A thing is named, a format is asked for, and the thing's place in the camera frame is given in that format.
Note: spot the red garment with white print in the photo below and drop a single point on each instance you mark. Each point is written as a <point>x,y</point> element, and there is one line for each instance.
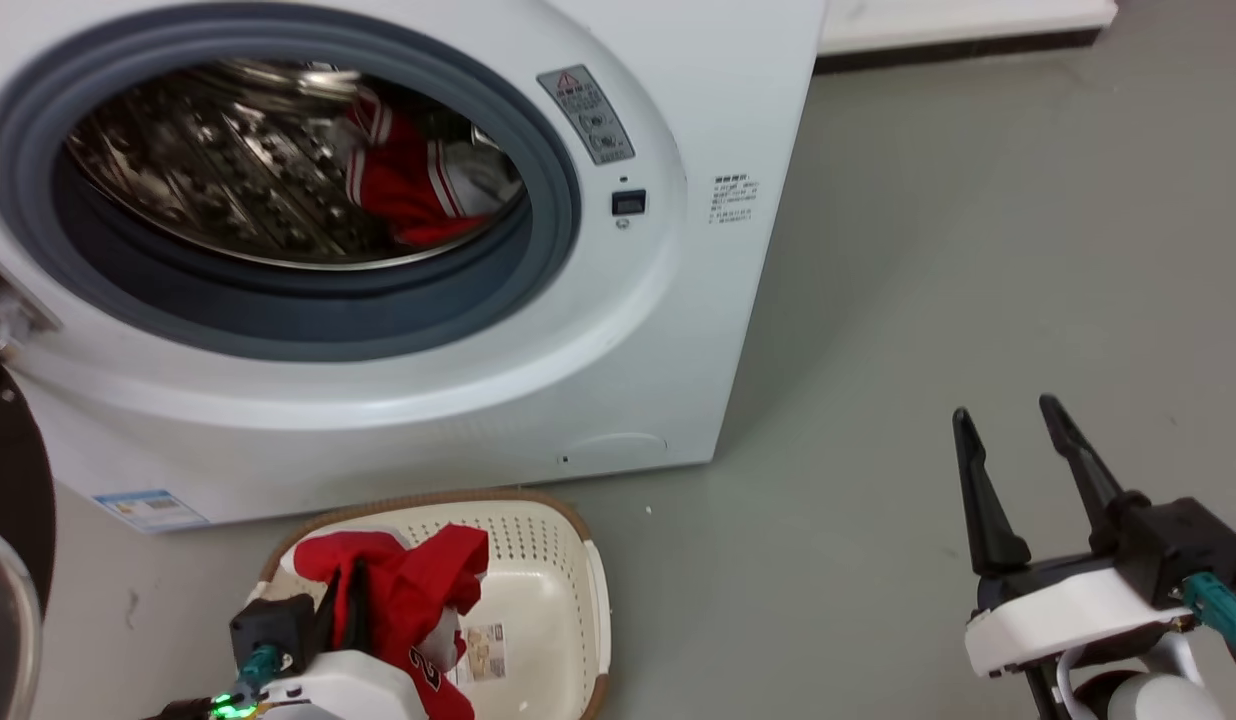
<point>408,590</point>

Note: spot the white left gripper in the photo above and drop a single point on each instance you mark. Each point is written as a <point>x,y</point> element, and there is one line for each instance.
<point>348,690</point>

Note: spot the grey warning sticker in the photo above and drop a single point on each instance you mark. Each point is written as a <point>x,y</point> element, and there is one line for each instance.
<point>586,115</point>

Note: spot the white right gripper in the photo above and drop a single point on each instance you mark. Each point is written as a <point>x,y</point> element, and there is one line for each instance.
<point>1063,610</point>

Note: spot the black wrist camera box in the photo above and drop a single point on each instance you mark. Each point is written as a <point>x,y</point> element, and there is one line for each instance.
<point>270,625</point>
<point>1178,545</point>

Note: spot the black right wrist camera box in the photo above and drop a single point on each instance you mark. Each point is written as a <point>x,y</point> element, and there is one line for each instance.
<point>1178,545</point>

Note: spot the red white-striped jersey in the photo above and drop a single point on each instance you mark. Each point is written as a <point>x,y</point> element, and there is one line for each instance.
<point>408,185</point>

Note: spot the blue energy label sticker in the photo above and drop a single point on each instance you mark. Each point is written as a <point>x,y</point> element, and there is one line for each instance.
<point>150,509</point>

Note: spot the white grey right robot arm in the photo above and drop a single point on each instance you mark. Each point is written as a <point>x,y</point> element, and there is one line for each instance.
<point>1138,695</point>

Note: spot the dark round washing machine door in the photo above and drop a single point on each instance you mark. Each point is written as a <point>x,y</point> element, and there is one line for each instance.
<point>13,520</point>

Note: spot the white front-load washing machine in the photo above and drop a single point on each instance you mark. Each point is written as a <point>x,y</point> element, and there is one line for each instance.
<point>678,330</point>

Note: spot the small printed text sticker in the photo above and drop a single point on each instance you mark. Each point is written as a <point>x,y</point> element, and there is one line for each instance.
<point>734,198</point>

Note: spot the cream perforated laundry basket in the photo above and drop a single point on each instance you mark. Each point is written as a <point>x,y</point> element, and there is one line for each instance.
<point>543,590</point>

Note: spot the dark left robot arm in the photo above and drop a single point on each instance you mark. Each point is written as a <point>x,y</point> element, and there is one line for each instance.
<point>183,711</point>

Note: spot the paper label in basket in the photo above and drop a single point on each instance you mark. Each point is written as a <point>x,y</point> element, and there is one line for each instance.
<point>481,652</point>

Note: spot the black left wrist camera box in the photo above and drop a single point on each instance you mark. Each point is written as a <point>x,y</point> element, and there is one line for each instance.
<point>270,625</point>

